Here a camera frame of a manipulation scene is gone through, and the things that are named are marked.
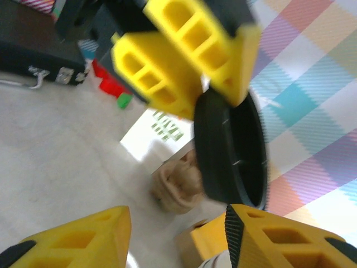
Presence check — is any plaid backdrop cloth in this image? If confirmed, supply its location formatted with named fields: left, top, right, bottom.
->
left=27, top=0, right=357, bottom=252

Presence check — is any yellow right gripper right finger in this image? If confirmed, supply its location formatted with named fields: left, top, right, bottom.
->
left=225, top=203, right=357, bottom=268

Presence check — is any small green toy block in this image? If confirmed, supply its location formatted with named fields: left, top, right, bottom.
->
left=117, top=93, right=134, bottom=110

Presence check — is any large red toy block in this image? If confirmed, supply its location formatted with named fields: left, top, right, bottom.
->
left=91, top=58, right=132, bottom=100

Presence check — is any white paper takeout bag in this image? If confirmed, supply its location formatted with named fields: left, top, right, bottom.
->
left=119, top=108, right=197, bottom=175

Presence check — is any yellow paper envelope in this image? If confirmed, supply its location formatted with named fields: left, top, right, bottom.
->
left=175, top=213, right=228, bottom=268

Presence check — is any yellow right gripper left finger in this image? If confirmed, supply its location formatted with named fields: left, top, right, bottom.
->
left=11, top=205, right=132, bottom=268

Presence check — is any black round bowl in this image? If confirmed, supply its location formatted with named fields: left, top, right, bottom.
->
left=194, top=89, right=270, bottom=212

